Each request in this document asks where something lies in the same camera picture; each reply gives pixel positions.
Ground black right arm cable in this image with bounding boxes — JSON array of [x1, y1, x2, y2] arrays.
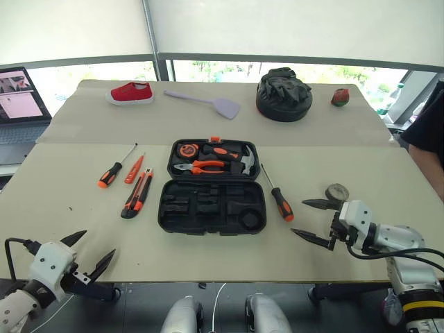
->
[[345, 241, 444, 272]]

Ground thin white cable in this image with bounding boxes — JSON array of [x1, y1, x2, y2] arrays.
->
[[212, 282, 228, 333]]

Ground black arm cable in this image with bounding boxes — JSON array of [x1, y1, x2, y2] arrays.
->
[[3, 237, 41, 282], [345, 241, 444, 272]]

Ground grey electrical tape roll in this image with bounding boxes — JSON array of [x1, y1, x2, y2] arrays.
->
[[325, 183, 349, 203]]

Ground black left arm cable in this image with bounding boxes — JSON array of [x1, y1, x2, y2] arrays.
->
[[3, 237, 41, 282]]

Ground black crumpled gloves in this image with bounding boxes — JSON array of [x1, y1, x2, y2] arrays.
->
[[259, 67, 313, 105]]

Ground lilac silicone spatula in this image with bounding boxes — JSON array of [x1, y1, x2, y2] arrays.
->
[[163, 89, 242, 121]]

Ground claw hammer orange black grip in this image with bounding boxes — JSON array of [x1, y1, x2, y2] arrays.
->
[[202, 144, 259, 176]]

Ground silver rounded robot leg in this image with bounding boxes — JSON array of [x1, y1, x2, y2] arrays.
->
[[245, 292, 293, 333], [160, 295, 205, 333]]

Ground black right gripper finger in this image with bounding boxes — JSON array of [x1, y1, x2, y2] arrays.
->
[[290, 228, 331, 250], [301, 198, 343, 211]]

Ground black round pouch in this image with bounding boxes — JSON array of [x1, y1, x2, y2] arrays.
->
[[255, 81, 314, 123]]

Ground red child shoe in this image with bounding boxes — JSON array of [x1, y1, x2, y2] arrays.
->
[[105, 81, 156, 106]]

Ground orange black utility knife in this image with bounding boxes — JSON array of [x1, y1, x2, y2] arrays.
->
[[120, 167, 154, 220]]

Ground white roller blind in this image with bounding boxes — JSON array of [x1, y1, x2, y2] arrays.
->
[[146, 0, 444, 67], [0, 0, 154, 66]]

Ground black table base frame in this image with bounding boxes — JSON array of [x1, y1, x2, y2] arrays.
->
[[62, 282, 393, 307]]

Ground orange black tape measure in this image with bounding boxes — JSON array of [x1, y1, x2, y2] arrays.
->
[[178, 143, 198, 160]]

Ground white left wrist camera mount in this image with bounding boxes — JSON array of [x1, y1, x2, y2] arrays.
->
[[27, 241, 78, 302]]

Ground person in black shirt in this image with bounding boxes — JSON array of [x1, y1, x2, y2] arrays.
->
[[400, 79, 444, 203]]

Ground grey window frame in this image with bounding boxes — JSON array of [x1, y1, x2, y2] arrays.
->
[[0, 0, 444, 84]]

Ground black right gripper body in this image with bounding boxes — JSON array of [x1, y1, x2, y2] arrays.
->
[[327, 210, 359, 252]]

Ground beige table cover sheet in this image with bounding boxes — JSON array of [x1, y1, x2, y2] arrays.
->
[[35, 79, 400, 148]]

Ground orange voltage tester pen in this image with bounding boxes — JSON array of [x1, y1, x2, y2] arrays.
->
[[123, 152, 147, 185]]

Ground clear bottle green cap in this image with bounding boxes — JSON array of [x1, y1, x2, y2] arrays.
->
[[376, 82, 406, 123]]

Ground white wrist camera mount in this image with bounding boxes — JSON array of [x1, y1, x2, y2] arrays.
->
[[338, 200, 377, 244], [27, 241, 78, 302]]

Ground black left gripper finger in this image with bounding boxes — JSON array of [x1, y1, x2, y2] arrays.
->
[[88, 248, 117, 282], [58, 230, 88, 248]]

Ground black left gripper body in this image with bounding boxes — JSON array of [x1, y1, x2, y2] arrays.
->
[[60, 259, 93, 292]]

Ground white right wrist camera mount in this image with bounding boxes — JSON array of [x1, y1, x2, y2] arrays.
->
[[338, 200, 377, 244]]

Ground orange handled pliers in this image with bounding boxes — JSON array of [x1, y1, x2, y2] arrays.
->
[[173, 159, 230, 176]]

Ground grey laptop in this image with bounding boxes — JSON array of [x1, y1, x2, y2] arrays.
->
[[0, 66, 53, 166]]

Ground black orange handled screwdriver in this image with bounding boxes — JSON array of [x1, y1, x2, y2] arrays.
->
[[97, 142, 139, 189], [259, 162, 296, 223]]

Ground black tool case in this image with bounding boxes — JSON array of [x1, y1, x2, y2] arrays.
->
[[157, 135, 268, 237]]

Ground red green strawberry toy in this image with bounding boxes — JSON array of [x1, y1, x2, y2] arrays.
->
[[330, 87, 351, 107]]

